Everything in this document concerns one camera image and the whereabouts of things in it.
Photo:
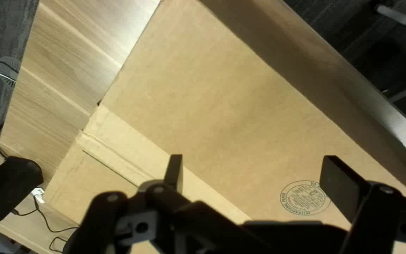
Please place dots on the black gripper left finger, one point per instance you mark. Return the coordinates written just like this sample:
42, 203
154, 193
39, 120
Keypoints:
173, 172

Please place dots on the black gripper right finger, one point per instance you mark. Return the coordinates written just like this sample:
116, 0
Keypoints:
343, 185

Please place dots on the brown cardboard box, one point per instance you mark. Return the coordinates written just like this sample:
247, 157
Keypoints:
250, 96

